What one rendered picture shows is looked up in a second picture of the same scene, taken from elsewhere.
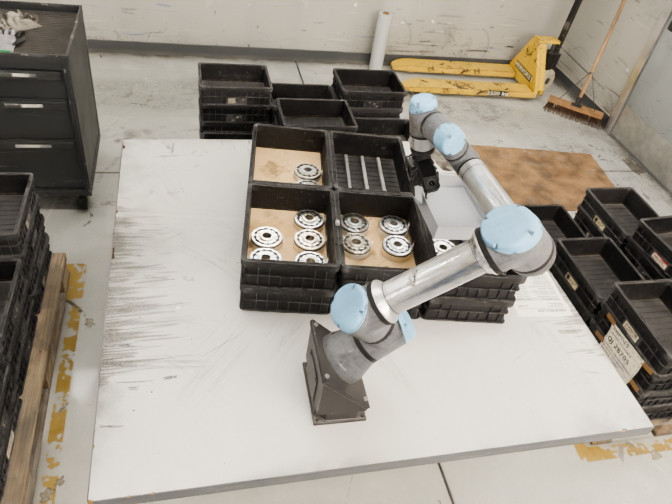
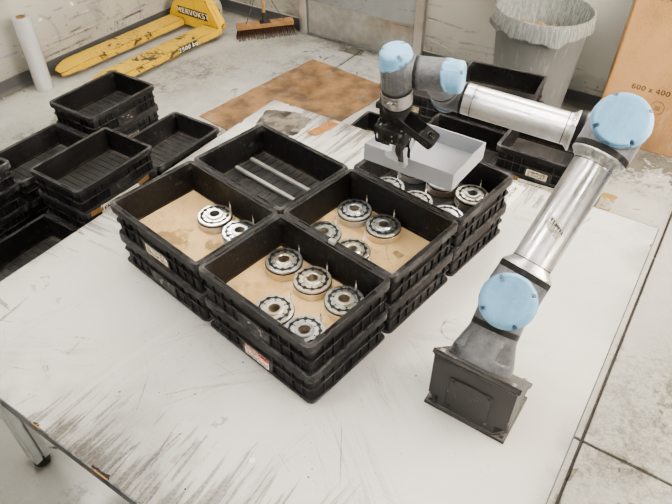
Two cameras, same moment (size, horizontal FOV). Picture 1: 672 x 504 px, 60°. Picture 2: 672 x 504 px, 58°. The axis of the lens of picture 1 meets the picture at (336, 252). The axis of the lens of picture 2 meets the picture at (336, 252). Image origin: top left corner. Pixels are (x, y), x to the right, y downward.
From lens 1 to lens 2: 92 cm
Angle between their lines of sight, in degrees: 28
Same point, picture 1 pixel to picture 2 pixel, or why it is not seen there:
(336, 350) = (490, 356)
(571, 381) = (586, 238)
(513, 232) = (637, 120)
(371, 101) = (124, 114)
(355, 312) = (529, 300)
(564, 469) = not seen: hidden behind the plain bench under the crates
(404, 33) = (49, 31)
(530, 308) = not seen: hidden behind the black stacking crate
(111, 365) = not seen: outside the picture
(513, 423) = (600, 302)
